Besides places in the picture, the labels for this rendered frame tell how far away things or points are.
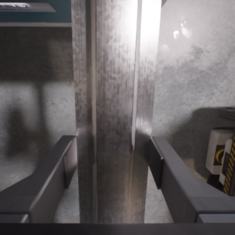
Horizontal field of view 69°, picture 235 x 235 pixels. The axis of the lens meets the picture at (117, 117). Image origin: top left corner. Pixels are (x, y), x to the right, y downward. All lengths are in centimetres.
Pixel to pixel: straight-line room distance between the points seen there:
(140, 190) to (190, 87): 100
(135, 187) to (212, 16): 111
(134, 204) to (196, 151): 111
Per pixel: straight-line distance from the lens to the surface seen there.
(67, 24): 53
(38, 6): 42
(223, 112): 113
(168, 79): 108
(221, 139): 115
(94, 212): 19
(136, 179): 17
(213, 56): 119
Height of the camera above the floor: 103
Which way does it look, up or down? 75 degrees down
